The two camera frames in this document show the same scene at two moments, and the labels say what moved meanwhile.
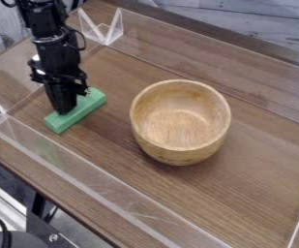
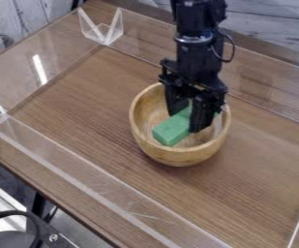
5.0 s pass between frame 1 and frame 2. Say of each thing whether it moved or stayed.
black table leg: stayed
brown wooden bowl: stayed
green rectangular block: moved
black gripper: moved
